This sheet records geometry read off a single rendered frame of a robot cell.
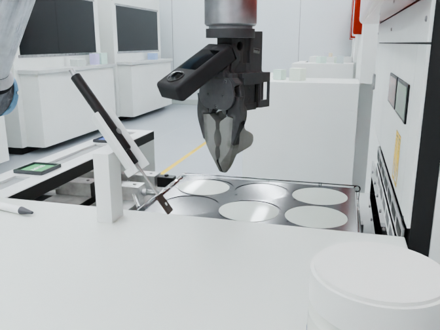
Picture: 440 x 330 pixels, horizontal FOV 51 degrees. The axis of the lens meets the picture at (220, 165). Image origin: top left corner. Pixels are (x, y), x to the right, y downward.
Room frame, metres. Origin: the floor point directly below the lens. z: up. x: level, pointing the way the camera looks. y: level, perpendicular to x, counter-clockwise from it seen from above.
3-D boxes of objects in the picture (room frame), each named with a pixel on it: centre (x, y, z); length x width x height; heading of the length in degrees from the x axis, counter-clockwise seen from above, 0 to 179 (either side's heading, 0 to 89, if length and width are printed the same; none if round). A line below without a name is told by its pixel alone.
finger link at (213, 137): (0.71, -0.01, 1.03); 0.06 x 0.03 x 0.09; 134
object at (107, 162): (0.52, 0.12, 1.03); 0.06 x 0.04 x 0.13; 75
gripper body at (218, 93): (0.70, -0.02, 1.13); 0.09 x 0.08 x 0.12; 134
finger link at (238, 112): (0.67, -0.02, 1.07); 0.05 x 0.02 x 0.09; 44
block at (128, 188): (0.86, 0.19, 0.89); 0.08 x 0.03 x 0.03; 75
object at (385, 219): (0.69, -0.26, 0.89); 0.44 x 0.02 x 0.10; 165
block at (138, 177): (0.94, 0.17, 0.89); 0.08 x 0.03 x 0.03; 75
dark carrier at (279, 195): (0.73, -0.05, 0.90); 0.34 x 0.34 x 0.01; 75
